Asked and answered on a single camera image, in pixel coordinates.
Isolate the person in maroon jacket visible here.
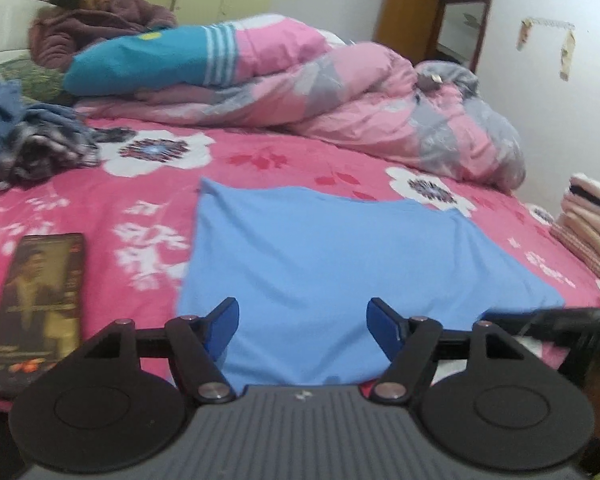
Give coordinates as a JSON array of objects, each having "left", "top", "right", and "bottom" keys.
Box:
[{"left": 28, "top": 0, "right": 178, "bottom": 72}]

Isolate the pink grey quilt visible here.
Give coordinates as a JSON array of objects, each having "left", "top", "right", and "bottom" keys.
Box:
[{"left": 76, "top": 42, "right": 526, "bottom": 193}]

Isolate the light blue t-shirt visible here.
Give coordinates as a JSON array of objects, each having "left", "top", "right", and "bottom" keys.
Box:
[{"left": 178, "top": 179, "right": 564, "bottom": 390}]

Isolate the stack of folded pink clothes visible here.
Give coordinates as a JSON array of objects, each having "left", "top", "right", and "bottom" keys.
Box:
[{"left": 550, "top": 174, "right": 600, "bottom": 279}]

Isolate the pile of jeans and plaid clothes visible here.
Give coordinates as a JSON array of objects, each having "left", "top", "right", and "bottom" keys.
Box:
[{"left": 0, "top": 75, "right": 136, "bottom": 191}]

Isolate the pink floral bed blanket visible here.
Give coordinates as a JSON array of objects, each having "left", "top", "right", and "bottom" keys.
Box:
[{"left": 0, "top": 116, "right": 600, "bottom": 413}]

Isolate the smartphone with lit screen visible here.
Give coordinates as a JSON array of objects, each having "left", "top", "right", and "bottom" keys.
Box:
[{"left": 0, "top": 233, "right": 85, "bottom": 400}]

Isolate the wooden door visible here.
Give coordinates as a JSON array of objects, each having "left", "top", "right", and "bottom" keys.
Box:
[{"left": 373, "top": 0, "right": 438, "bottom": 64}]

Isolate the dark framed wall mirror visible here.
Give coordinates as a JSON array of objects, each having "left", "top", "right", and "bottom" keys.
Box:
[{"left": 426, "top": 0, "right": 492, "bottom": 72}]

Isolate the teal pink striped pillow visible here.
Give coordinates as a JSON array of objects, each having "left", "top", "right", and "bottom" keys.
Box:
[{"left": 62, "top": 14, "right": 343, "bottom": 98}]

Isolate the green patterned pillow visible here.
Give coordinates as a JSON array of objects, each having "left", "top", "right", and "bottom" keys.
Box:
[{"left": 0, "top": 58, "right": 76, "bottom": 106}]

